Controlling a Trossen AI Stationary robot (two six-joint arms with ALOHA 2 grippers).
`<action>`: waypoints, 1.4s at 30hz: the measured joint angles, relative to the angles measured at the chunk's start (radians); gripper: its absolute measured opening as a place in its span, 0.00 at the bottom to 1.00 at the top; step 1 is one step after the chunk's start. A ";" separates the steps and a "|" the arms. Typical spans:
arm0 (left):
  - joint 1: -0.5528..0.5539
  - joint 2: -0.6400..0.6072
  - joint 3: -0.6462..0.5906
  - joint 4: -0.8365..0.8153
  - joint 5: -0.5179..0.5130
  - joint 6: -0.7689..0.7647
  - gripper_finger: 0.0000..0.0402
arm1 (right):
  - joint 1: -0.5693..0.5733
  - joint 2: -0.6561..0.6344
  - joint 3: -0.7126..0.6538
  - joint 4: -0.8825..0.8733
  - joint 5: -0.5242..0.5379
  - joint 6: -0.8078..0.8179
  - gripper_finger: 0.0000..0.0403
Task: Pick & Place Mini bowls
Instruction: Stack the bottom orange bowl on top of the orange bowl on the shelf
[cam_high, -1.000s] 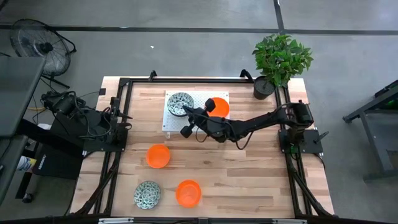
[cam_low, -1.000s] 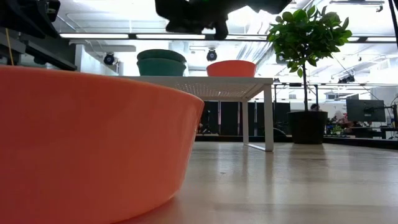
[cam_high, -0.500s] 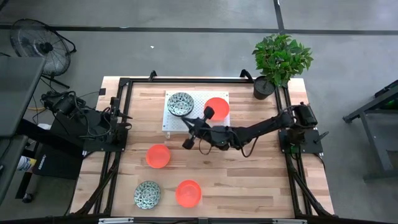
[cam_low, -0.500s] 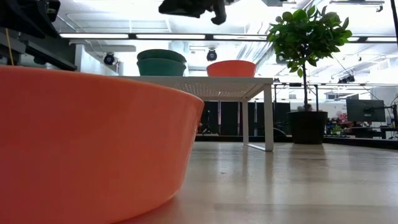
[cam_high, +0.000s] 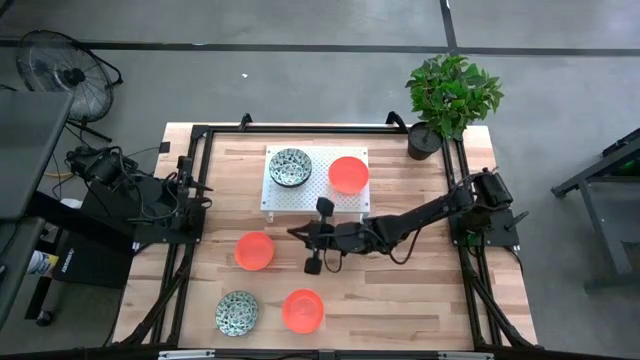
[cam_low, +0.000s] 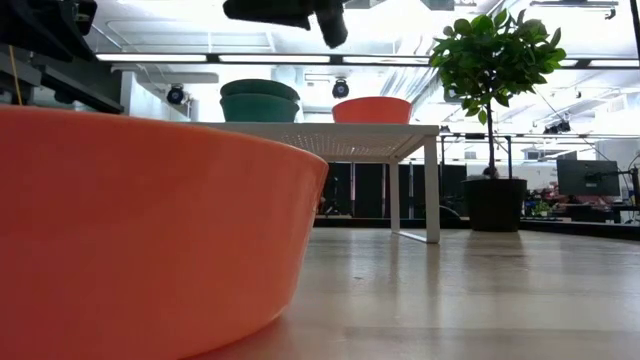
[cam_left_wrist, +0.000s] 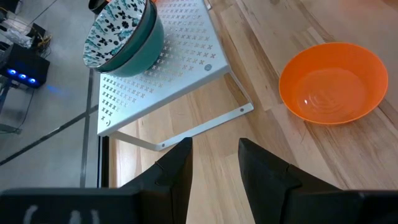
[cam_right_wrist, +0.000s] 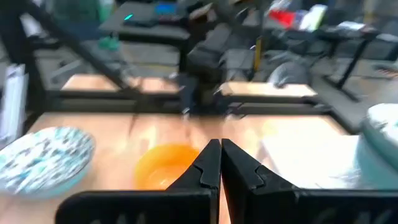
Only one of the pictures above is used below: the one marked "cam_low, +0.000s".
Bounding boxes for black plant pot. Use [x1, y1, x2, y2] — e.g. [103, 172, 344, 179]
[461, 178, 529, 233]

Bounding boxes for orange plastic mini bowl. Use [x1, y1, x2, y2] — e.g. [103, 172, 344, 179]
[331, 96, 414, 125]
[0, 105, 330, 360]

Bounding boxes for black computer monitor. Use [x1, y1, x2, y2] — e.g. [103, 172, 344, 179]
[556, 158, 622, 198]

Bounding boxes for white perforated metal rack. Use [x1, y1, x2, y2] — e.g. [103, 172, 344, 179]
[172, 120, 442, 245]

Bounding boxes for long ceiling light strip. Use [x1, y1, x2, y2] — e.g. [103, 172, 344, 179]
[94, 52, 640, 70]

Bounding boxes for black background cabinets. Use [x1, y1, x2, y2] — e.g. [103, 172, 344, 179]
[319, 161, 469, 221]

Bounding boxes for yellow hanging cable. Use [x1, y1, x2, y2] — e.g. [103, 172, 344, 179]
[8, 44, 24, 107]

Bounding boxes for teal bowl patterned inside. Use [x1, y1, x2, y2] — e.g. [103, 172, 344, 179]
[219, 93, 301, 124]
[219, 78, 301, 103]

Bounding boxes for black aluminium table frame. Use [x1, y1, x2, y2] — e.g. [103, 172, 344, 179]
[313, 214, 640, 242]

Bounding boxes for green leafy plant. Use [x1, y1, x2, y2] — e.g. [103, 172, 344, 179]
[428, 8, 568, 180]

